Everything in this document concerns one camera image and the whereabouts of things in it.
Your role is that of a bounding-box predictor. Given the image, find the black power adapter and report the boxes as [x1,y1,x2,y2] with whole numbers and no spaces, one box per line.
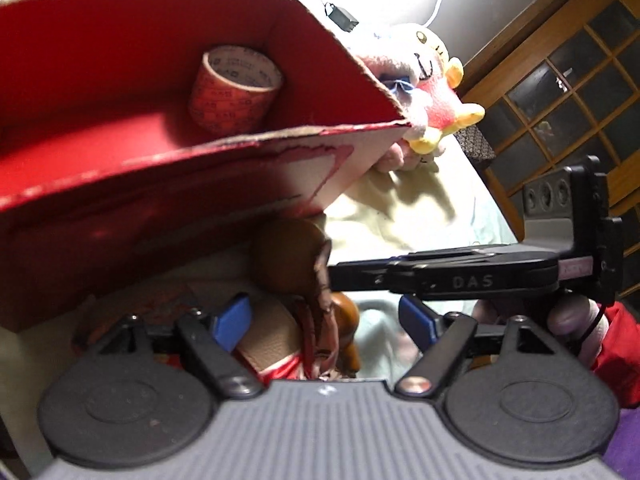
[323,2,359,32]

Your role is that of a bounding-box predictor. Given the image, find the packing tape roll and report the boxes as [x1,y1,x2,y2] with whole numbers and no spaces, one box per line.
[189,44,284,138]

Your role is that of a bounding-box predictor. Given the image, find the red tassel ornament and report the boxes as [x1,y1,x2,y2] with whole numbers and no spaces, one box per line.
[298,238,340,380]

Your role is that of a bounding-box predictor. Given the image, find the red cardboard box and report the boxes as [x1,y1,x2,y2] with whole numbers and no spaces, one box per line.
[1,0,409,332]

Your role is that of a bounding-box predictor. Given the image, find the brown wooden gourd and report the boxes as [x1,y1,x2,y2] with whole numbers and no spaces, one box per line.
[250,219,360,380]

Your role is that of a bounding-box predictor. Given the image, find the person right hand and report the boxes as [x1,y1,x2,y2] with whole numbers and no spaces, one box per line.
[472,294,610,367]

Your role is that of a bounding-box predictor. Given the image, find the yellow bear plush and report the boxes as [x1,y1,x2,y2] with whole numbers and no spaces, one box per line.
[375,24,485,172]

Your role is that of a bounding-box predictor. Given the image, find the wooden lattice door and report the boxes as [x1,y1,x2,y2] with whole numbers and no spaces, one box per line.
[456,0,640,241]

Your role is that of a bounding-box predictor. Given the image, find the red envelope packet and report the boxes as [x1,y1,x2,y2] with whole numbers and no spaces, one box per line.
[72,280,305,384]

